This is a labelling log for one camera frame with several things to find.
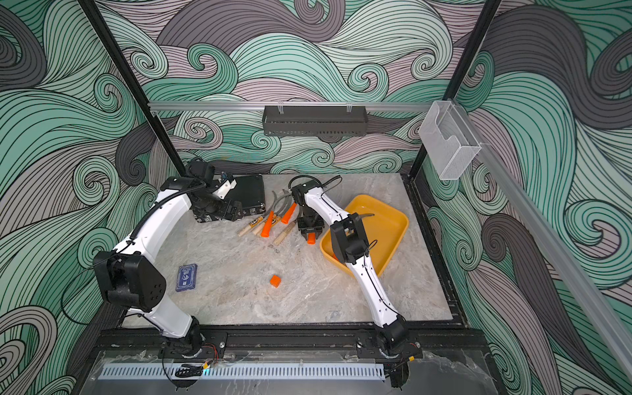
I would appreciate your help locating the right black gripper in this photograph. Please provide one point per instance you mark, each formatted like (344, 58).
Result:
(304, 230)

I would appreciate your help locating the clear acrylic wall holder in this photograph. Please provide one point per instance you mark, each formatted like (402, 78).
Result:
(448, 136)

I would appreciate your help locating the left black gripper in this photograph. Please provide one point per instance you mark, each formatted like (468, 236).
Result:
(225, 213)

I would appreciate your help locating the small orange block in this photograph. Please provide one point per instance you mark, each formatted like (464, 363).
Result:
(275, 281)

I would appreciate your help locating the black wall shelf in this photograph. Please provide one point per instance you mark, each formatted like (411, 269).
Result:
(330, 121)

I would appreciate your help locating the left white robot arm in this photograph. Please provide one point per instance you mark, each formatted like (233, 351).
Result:
(127, 276)

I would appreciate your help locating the wooden handle sickle with label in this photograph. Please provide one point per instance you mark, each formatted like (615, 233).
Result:
(249, 226)

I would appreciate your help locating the yellow plastic tray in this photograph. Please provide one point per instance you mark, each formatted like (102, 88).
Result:
(388, 227)

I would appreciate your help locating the black ribbed storage case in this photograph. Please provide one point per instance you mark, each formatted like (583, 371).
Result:
(248, 196)

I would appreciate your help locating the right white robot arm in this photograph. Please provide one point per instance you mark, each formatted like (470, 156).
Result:
(352, 248)

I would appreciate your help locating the blue card pack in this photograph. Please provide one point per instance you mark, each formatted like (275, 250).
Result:
(186, 277)

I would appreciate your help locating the white slotted cable duct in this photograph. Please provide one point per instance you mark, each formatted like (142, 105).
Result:
(247, 371)

